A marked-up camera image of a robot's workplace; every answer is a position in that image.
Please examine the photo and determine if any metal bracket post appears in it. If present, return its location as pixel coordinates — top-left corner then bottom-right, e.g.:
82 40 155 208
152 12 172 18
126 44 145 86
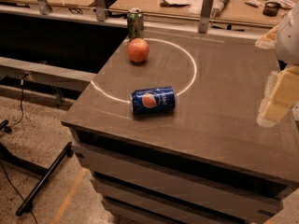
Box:
94 0 107 21
37 0 52 15
198 0 214 34

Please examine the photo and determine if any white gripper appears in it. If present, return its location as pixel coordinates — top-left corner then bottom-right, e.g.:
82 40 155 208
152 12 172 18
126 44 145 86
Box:
255 4 299 128

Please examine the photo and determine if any green soda can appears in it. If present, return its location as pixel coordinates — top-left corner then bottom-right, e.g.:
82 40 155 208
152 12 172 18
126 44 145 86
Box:
127 7 144 39

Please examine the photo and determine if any metal bracket post right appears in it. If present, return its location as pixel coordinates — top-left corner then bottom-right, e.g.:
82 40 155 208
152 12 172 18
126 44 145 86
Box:
198 0 214 34

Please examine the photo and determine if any black floor cable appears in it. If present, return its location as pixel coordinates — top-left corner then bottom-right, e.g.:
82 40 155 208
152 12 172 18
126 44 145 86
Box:
0 72 40 224

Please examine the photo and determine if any red apple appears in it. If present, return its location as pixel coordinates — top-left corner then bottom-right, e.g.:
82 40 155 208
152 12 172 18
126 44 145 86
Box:
127 38 150 63

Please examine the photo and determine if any blue pepsi can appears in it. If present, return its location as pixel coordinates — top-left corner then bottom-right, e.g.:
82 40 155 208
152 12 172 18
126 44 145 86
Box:
131 86 176 114

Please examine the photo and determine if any black round cup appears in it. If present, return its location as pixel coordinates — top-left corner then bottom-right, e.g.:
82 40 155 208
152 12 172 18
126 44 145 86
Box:
263 2 280 17

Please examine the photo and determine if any grey handheld tool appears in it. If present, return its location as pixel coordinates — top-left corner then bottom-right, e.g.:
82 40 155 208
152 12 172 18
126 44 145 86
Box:
212 0 230 17

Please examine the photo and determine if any grey drawer cabinet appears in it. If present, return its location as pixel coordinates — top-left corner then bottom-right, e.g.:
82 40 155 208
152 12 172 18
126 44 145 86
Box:
62 31 299 224

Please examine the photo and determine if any metal bracket post centre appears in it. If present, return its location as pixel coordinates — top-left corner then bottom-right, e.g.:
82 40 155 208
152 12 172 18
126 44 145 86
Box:
94 0 107 21

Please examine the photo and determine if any black metal stand base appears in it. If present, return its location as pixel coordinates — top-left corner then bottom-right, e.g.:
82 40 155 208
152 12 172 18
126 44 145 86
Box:
0 123 71 224

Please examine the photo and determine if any metal bracket post left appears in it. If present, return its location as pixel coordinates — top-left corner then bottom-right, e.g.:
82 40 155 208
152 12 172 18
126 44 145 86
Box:
37 0 52 15

